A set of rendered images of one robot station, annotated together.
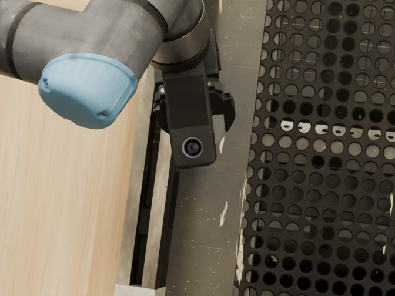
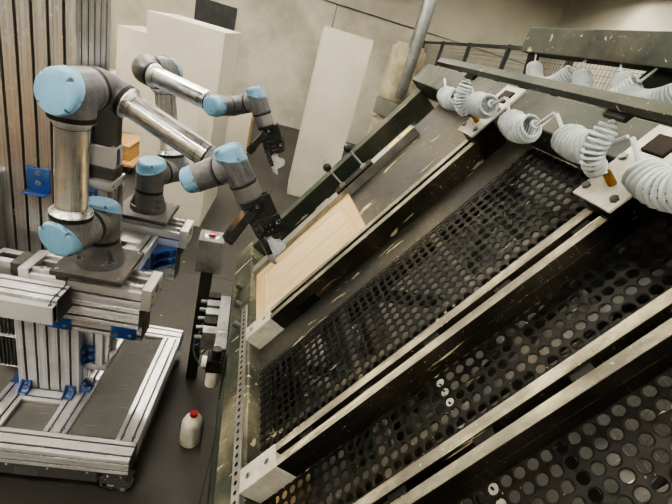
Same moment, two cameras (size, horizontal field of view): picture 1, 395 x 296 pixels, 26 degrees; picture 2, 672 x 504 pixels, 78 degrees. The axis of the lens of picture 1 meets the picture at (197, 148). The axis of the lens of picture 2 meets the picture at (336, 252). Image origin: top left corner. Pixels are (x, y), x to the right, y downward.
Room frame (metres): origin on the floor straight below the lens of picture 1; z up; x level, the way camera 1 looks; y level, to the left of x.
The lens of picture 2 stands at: (0.53, -1.03, 1.91)
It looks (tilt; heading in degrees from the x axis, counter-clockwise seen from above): 26 degrees down; 60
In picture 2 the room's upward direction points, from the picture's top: 17 degrees clockwise
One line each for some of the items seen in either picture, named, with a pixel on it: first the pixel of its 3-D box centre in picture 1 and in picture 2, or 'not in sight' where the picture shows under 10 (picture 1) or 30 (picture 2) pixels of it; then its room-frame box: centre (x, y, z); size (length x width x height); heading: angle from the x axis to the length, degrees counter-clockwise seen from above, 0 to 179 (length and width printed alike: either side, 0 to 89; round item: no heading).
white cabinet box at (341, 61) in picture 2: not in sight; (326, 118); (2.77, 4.15, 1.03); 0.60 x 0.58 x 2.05; 71
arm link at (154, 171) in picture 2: not in sight; (151, 173); (0.61, 0.87, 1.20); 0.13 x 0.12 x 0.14; 46
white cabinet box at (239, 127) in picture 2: not in sight; (231, 127); (1.89, 5.60, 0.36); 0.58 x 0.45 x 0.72; 161
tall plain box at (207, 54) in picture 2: not in sight; (189, 121); (1.02, 3.31, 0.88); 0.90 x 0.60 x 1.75; 71
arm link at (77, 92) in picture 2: not in sight; (72, 167); (0.38, 0.28, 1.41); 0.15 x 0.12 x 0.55; 59
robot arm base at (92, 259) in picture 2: not in sight; (100, 247); (0.45, 0.40, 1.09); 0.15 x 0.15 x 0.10
